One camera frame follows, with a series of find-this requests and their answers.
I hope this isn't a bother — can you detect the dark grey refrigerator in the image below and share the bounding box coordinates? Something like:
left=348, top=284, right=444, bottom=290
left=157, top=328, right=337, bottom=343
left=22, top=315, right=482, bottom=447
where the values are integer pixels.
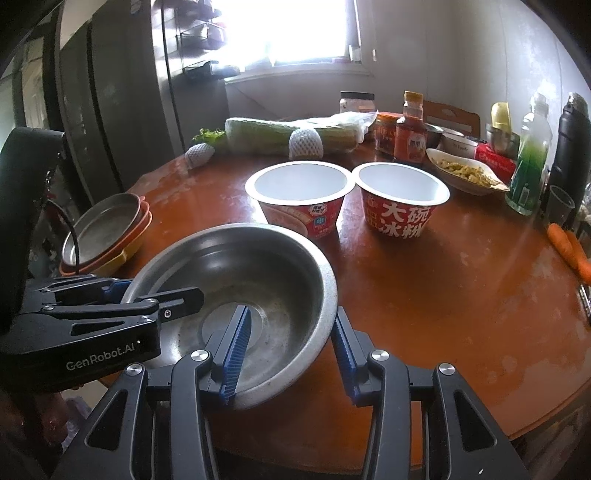
left=0, top=0, right=228, bottom=218

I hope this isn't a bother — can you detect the white ceramic bowl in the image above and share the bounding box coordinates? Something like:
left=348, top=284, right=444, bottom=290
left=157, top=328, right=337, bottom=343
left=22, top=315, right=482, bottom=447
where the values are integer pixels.
left=438, top=132, right=479, bottom=159

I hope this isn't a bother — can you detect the small clear plastic cup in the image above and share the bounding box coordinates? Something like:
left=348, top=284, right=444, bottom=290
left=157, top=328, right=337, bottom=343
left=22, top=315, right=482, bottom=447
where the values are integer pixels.
left=546, top=185, right=575, bottom=227

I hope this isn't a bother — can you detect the dark steel bowl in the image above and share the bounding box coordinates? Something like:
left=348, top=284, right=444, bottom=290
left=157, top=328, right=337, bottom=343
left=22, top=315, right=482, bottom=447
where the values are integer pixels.
left=425, top=123, right=444, bottom=148

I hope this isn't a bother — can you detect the right foam-netted fruit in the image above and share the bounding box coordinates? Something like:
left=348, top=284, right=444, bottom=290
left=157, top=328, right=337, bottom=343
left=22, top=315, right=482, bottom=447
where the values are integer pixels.
left=288, top=128, right=324, bottom=160

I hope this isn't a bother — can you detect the green leaf lettuce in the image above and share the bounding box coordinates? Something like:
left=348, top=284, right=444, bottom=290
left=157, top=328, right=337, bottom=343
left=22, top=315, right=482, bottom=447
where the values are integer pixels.
left=192, top=128, right=228, bottom=153

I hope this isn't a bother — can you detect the bright window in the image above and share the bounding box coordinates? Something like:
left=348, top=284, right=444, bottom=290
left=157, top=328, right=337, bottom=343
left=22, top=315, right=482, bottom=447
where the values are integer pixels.
left=214, top=1, right=360, bottom=70

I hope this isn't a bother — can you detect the brown sauce bottle yellow cap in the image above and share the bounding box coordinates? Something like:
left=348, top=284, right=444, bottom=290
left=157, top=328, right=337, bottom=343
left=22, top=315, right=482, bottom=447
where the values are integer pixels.
left=394, top=91, right=427, bottom=166

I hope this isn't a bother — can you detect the red paper noodle bowl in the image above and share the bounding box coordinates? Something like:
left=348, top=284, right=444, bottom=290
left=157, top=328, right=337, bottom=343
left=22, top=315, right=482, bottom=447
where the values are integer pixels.
left=352, top=162, right=451, bottom=240
left=245, top=160, right=355, bottom=240

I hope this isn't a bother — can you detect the shallow steel round pan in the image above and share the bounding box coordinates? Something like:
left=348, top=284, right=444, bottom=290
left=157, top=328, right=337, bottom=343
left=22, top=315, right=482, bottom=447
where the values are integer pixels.
left=61, top=193, right=140, bottom=267

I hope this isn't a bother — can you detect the red chili sauce jar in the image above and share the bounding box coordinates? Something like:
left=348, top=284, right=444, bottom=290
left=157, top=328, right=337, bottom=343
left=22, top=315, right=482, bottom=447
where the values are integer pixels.
left=374, top=112, right=403, bottom=158

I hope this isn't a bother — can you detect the white dish of food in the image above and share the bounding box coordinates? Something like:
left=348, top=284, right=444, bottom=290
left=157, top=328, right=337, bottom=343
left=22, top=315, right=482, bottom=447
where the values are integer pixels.
left=426, top=148, right=509, bottom=196

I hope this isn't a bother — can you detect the brown wooden chair back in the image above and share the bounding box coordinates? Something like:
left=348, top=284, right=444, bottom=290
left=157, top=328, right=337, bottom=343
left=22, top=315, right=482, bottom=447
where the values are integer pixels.
left=423, top=100, right=481, bottom=138

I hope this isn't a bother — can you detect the round wooden table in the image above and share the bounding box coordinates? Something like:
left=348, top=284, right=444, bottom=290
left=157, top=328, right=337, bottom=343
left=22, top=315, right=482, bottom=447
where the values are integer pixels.
left=59, top=140, right=591, bottom=476

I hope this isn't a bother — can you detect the black cable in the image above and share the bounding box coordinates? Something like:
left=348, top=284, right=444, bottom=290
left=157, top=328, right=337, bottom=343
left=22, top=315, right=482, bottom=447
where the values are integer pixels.
left=43, top=170, right=82, bottom=278

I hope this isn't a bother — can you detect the wrapped napa cabbage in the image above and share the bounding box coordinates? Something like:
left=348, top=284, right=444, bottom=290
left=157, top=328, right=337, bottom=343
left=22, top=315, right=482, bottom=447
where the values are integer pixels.
left=223, top=112, right=380, bottom=158

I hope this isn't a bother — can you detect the orange carrot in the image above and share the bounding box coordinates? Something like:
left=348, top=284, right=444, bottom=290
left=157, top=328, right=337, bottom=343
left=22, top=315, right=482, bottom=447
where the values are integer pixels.
left=546, top=224, right=591, bottom=285
left=566, top=230, right=590, bottom=278

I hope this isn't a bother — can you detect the yellow cup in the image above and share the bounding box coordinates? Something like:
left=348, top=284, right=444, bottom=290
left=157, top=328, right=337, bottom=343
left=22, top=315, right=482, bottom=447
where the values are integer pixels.
left=491, top=102, right=512, bottom=134

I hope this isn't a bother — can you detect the black thermos flask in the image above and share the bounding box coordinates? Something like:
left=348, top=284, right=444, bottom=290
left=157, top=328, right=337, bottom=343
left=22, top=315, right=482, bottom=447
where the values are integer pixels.
left=541, top=92, right=590, bottom=229

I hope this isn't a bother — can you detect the yellow shell-shaped plate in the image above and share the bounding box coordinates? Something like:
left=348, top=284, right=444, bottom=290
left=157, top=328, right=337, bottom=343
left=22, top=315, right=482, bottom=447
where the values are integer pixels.
left=94, top=212, right=152, bottom=276

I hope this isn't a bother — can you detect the red tissue box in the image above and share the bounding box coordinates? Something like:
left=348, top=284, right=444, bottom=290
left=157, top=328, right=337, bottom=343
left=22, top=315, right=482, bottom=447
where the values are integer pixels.
left=475, top=143, right=516, bottom=185

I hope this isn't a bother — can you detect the clear jar black lid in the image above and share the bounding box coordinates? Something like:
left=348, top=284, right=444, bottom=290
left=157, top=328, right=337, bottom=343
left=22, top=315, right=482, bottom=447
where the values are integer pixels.
left=339, top=91, right=377, bottom=113

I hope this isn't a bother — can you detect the pink pig-shaped plate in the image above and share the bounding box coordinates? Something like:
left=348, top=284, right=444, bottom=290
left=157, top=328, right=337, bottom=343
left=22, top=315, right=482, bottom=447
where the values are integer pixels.
left=59, top=195, right=150, bottom=277

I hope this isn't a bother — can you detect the left foam-netted fruit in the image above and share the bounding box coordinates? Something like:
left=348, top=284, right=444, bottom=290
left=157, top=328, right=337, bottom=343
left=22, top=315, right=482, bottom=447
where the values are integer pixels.
left=184, top=143, right=215, bottom=170

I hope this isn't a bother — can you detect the foam-netted fruit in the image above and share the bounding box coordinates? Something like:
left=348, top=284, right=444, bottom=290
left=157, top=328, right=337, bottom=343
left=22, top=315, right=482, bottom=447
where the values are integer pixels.
left=184, top=143, right=215, bottom=170
left=288, top=128, right=324, bottom=160

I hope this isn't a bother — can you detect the deep steel bowl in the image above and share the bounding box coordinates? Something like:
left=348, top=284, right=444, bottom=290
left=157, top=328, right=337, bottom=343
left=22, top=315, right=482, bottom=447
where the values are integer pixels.
left=122, top=223, right=338, bottom=410

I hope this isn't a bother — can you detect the green drink plastic bottle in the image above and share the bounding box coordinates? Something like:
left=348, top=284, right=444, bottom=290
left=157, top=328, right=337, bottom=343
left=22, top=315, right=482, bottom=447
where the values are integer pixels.
left=505, top=93, right=552, bottom=216

